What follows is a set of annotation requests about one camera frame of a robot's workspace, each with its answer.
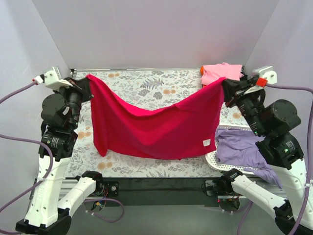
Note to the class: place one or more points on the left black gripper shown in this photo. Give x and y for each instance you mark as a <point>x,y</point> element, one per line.
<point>76,86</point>

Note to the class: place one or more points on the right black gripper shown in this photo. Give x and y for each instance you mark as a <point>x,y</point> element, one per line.
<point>234,88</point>

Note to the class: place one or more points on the red t-shirt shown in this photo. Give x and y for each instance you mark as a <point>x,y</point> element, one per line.
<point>183,130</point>

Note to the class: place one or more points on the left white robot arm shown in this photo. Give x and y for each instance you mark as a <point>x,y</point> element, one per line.
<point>47,213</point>

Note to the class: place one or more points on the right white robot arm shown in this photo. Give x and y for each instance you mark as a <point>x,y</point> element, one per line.
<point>293,215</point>

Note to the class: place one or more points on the black folded t-shirt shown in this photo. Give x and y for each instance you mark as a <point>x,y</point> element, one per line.
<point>243,75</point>

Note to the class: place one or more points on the pink folded t-shirt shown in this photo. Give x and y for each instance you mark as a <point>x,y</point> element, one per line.
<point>214,72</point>

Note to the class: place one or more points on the orange folded t-shirt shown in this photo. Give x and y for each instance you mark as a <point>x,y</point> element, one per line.
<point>202,74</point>

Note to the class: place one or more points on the lavender t-shirt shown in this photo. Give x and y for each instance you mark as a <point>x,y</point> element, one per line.
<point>238,147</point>

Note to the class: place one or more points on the white perforated basket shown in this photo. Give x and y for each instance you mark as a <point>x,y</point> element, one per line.
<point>215,163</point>

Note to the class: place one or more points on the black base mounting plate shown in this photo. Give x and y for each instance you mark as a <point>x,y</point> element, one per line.
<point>167,191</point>

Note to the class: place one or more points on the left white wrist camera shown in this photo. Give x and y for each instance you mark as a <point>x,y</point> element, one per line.
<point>52,79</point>

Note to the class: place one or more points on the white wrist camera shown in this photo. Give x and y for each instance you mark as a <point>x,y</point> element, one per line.
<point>52,79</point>
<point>264,76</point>

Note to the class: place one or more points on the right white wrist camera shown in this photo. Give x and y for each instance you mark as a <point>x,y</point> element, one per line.
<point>264,76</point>

